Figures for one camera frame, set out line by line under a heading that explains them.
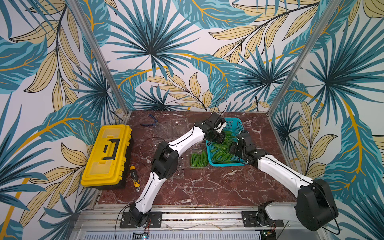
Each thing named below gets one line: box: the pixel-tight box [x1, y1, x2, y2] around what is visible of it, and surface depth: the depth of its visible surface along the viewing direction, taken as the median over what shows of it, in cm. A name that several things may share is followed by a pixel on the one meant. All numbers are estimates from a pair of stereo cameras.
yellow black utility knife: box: [130, 165, 140, 192], surface depth 87 cm
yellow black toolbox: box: [80, 124, 133, 190], surface depth 78 cm
